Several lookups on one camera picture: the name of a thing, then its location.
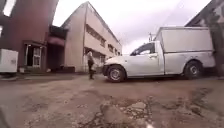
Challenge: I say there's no person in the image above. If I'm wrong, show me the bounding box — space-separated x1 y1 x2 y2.
86 49 96 81

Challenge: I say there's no beige concrete building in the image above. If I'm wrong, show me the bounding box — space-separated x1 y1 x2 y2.
60 0 123 74

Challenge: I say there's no pole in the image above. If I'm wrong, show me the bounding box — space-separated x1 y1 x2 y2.
148 31 154 43

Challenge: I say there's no brown dirt road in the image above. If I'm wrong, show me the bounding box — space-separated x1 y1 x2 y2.
0 73 224 128

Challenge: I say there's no white box truck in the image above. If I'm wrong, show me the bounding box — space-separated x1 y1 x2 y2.
101 26 217 83

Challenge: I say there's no red brick building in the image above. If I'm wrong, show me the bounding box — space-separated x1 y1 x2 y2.
0 0 68 74

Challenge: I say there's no white box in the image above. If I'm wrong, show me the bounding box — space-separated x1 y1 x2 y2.
0 48 19 74

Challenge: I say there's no dark building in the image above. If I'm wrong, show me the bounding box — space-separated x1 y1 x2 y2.
184 0 224 78

